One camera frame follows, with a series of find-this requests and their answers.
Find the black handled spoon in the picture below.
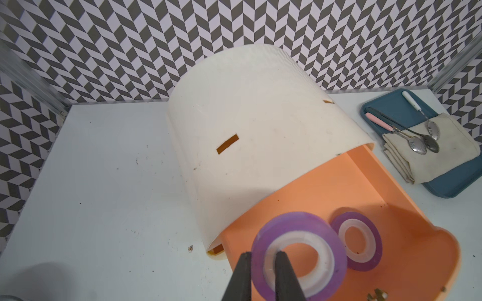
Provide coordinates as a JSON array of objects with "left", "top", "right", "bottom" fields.
[{"left": 365, "top": 108, "right": 440, "bottom": 153}]

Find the purple tape roll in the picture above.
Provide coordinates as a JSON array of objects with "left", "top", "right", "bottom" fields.
[
  {"left": 330, "top": 211, "right": 383, "bottom": 272},
  {"left": 251, "top": 211, "right": 347, "bottom": 300}
]

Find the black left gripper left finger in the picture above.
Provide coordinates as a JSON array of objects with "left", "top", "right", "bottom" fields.
[{"left": 222, "top": 252, "right": 252, "bottom": 301}]

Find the white round drawer cabinet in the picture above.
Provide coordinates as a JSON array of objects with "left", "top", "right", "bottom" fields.
[{"left": 167, "top": 44, "right": 374, "bottom": 251}]

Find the teal tray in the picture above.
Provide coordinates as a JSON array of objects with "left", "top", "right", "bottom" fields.
[{"left": 360, "top": 89, "right": 481, "bottom": 198}]

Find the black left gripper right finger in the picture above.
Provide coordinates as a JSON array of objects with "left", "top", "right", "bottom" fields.
[{"left": 274, "top": 251, "right": 306, "bottom": 301}]

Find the pink handled spoon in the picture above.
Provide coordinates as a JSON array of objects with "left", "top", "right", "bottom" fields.
[{"left": 365, "top": 113, "right": 427, "bottom": 155}]

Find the beige folded cloth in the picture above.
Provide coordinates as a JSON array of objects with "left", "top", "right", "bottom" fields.
[{"left": 382, "top": 113, "right": 481, "bottom": 184}]

